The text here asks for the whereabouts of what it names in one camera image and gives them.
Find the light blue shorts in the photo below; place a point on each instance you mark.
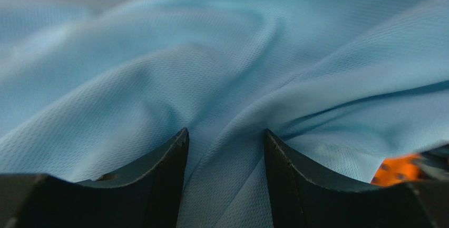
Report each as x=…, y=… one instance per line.
x=90, y=85

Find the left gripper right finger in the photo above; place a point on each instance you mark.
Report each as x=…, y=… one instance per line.
x=304, y=193

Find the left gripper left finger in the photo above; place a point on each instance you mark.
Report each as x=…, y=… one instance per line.
x=144, y=193

